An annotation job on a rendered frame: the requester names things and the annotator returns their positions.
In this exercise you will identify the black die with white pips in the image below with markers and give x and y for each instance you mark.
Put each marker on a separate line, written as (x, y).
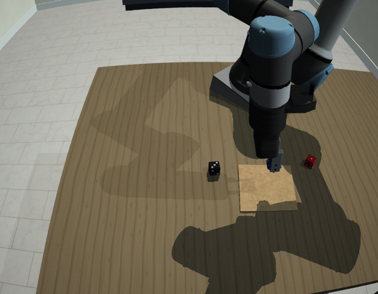
(214, 168)

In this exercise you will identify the blue die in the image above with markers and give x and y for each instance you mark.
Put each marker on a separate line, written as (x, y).
(268, 162)

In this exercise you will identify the red die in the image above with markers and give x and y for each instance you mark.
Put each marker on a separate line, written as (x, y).
(310, 161)

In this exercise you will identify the tan flat mat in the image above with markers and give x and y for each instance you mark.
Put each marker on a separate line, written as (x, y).
(265, 191)

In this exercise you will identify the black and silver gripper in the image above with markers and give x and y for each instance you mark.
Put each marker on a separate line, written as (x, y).
(268, 111)

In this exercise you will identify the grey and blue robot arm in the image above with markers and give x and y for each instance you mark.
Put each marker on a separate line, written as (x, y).
(287, 46)

